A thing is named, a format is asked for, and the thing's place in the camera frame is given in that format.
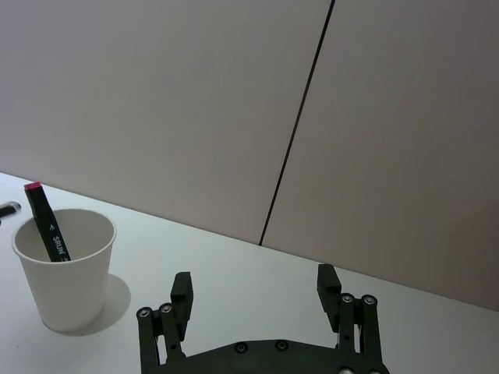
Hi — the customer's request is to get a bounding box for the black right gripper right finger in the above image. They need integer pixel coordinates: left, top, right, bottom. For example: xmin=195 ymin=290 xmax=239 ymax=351
xmin=317 ymin=263 xmax=386 ymax=365

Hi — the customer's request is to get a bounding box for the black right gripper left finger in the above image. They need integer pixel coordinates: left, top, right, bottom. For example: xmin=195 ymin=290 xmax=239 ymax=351
xmin=136 ymin=271 xmax=195 ymax=369

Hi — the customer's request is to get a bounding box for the white paper cup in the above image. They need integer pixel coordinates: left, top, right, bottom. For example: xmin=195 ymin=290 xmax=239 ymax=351
xmin=11 ymin=209 xmax=118 ymax=333

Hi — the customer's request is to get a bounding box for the black marker with pink cap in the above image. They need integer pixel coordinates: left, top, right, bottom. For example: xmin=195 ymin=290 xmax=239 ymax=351
xmin=23 ymin=181 xmax=72 ymax=263

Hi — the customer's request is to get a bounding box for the black pen with silver tip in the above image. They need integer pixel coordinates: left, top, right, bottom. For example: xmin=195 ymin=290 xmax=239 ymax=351
xmin=0 ymin=201 xmax=22 ymax=218

